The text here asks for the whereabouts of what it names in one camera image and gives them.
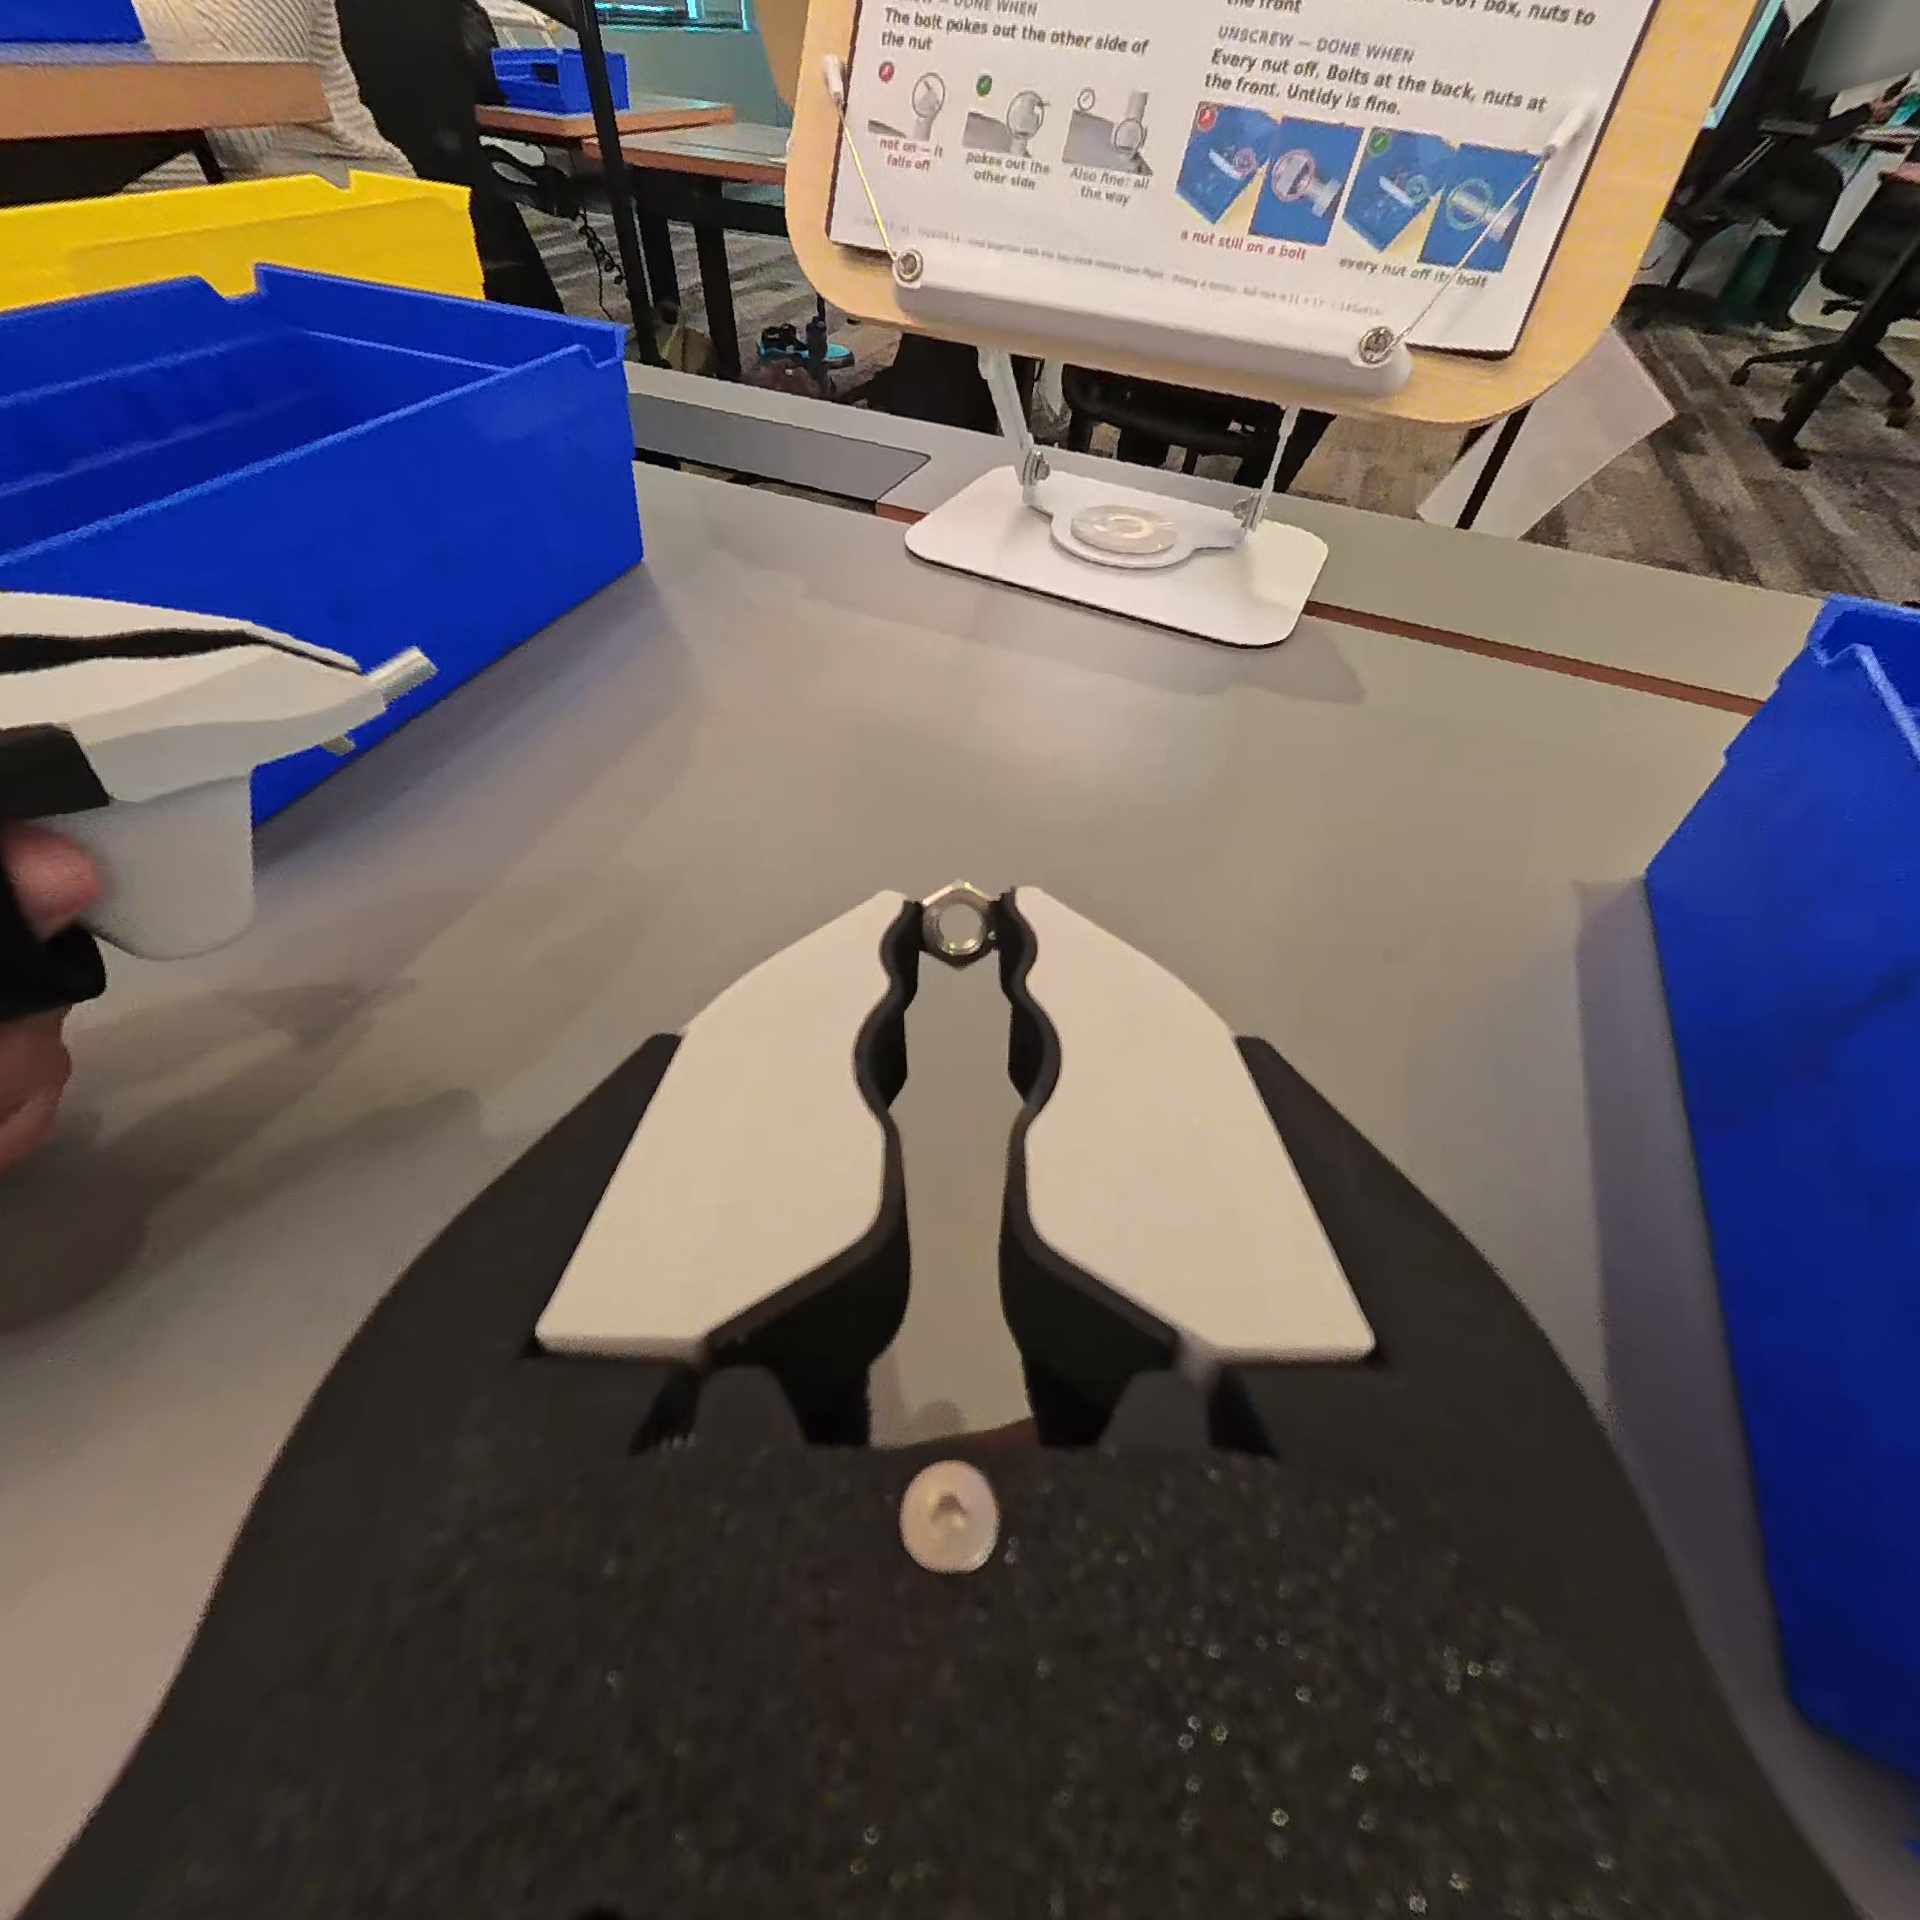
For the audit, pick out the blue plastic bin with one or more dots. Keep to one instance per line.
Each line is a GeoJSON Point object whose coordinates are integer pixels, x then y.
{"type": "Point", "coordinates": [375, 525]}
{"type": "Point", "coordinates": [1799, 1202]}
{"type": "Point", "coordinates": [557, 79]}
{"type": "Point", "coordinates": [60, 20]}

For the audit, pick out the person's left hand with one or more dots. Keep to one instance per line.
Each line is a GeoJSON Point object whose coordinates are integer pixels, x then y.
{"type": "Point", "coordinates": [54, 879]}

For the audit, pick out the printed instruction sheet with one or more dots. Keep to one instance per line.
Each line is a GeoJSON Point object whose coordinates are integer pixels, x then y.
{"type": "Point", "coordinates": [1200, 149]}

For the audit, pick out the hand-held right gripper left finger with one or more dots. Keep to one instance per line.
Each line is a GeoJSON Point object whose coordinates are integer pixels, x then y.
{"type": "Point", "coordinates": [720, 1172]}

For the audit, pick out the grey flat board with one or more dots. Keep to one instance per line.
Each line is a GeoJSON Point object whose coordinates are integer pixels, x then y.
{"type": "Point", "coordinates": [1589, 436]}

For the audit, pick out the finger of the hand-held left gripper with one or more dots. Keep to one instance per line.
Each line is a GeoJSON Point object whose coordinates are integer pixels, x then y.
{"type": "Point", "coordinates": [149, 618]}
{"type": "Point", "coordinates": [181, 735]}

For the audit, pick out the silver hex nut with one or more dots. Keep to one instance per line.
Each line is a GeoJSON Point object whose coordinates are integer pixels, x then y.
{"type": "Point", "coordinates": [961, 926]}

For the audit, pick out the wooden neighbouring table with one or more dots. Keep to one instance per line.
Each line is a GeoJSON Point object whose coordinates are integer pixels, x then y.
{"type": "Point", "coordinates": [149, 99]}

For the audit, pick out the black office chair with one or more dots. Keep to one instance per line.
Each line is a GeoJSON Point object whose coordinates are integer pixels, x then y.
{"type": "Point", "coordinates": [435, 136]}

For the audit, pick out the document stand with wooden board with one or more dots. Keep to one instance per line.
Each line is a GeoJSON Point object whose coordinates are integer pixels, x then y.
{"type": "Point", "coordinates": [1118, 586]}

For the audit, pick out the yellow plastic bin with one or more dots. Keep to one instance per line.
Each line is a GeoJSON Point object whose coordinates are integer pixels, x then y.
{"type": "Point", "coordinates": [224, 235]}

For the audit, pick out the silver bolt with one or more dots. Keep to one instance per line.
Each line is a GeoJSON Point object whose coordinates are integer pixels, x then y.
{"type": "Point", "coordinates": [399, 676]}

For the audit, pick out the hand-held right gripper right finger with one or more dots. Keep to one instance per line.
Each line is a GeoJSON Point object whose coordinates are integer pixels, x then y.
{"type": "Point", "coordinates": [1184, 1172]}

